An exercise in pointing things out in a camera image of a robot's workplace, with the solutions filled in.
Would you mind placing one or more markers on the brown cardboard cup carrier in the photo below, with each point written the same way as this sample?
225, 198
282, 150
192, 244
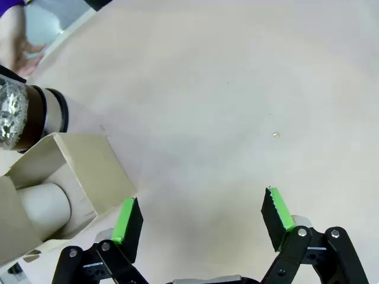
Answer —
100, 165

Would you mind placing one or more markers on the person in purple top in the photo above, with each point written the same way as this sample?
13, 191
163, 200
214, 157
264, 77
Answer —
10, 3

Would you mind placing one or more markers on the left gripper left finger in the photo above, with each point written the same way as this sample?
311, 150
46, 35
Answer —
130, 225

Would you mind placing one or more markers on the small clear liquid droplet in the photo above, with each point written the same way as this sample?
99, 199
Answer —
276, 135

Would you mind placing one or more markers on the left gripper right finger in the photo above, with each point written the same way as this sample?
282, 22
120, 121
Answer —
276, 219

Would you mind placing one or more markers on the person's bare hand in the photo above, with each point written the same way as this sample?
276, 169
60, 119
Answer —
26, 63

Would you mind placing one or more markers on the small white paper cup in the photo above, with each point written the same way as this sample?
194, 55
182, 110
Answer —
44, 204

